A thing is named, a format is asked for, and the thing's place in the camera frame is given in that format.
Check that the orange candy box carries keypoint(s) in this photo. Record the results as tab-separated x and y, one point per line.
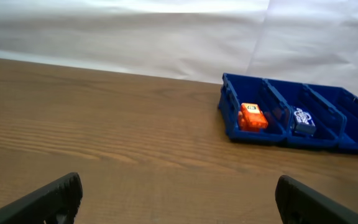
255	116
241	123

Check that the blue candy pack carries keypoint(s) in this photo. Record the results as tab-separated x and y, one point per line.
302	115
304	129

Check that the blue tray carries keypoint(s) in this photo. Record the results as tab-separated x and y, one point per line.
250	90

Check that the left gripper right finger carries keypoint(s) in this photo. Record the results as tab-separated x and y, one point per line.
309	205

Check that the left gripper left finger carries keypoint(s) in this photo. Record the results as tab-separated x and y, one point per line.
42	202

